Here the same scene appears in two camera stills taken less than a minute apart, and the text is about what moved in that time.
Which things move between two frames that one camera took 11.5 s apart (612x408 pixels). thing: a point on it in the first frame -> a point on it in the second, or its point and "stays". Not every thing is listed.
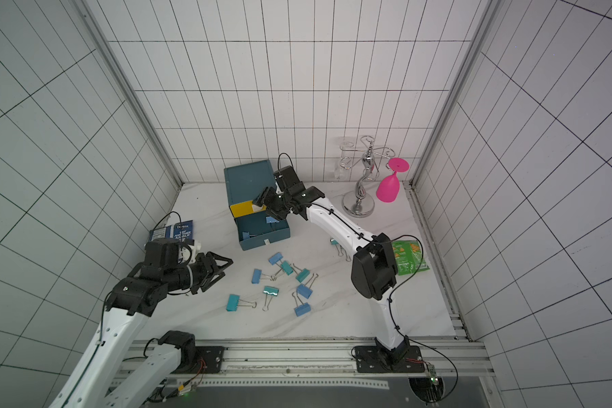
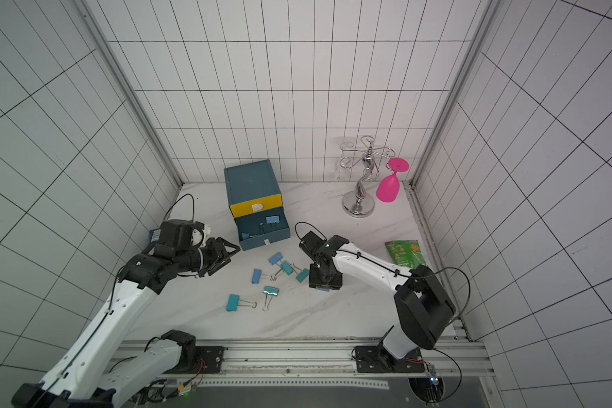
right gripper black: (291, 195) -> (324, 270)
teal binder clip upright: (303, 275) stays
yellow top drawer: (244, 208) stays
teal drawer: (261, 229) stays
